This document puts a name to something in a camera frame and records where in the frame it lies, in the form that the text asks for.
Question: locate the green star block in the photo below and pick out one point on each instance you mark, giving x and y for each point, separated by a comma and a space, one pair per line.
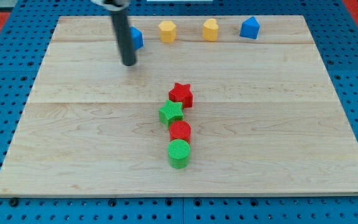
170, 112

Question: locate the wooden board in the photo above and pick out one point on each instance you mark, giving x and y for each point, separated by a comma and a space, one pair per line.
265, 122

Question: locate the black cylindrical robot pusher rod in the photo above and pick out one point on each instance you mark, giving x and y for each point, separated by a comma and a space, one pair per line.
125, 43

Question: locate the red star block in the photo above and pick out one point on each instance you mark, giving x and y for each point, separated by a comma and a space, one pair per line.
181, 93

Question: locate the yellow heart block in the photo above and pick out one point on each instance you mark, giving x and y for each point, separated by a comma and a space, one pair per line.
210, 30

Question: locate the red cylinder block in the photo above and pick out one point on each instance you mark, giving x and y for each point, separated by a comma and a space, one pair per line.
180, 130

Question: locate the yellow hexagon block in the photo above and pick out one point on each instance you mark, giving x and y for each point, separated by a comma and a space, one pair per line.
167, 31

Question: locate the blue pentagon block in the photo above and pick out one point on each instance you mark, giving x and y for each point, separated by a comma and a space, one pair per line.
250, 28

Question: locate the green cylinder block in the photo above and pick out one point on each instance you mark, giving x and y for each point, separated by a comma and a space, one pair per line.
178, 152

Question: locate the blue cube block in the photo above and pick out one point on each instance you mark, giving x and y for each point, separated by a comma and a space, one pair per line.
137, 38

